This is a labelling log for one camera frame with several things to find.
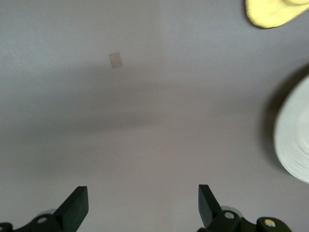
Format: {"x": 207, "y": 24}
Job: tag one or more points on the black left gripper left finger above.
{"x": 72, "y": 207}

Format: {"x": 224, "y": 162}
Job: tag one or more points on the white round plate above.
{"x": 297, "y": 135}

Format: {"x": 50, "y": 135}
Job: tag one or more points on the small brown tape patch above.
{"x": 116, "y": 60}

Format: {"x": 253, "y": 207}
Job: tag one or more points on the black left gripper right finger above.
{"x": 207, "y": 207}

